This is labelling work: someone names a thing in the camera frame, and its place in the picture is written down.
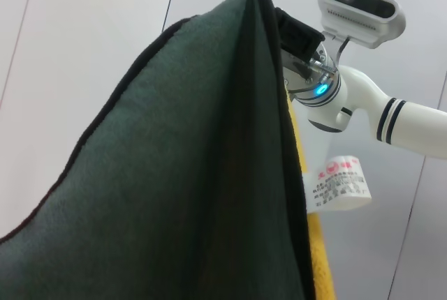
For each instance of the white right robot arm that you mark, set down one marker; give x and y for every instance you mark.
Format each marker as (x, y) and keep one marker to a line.
(363, 104)

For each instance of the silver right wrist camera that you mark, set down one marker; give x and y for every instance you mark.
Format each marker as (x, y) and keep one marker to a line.
(363, 10)

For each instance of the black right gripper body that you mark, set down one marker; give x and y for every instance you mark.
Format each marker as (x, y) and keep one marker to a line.
(297, 38)

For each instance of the yellow grey black-edged towel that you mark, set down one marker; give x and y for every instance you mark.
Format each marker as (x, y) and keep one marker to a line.
(174, 174)

